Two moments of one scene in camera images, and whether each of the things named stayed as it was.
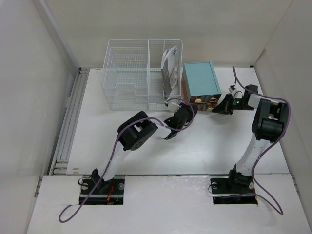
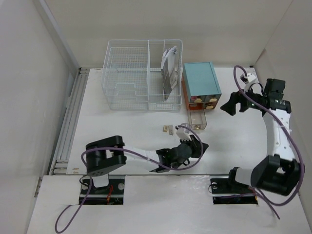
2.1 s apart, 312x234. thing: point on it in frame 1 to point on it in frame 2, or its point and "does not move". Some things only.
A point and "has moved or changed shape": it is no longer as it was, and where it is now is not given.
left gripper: [192, 112] to [196, 146]
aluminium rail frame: [59, 165] does not move
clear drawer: [210, 99] does not move
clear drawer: [201, 107] has moved or changed shape
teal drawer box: [200, 85] does not move
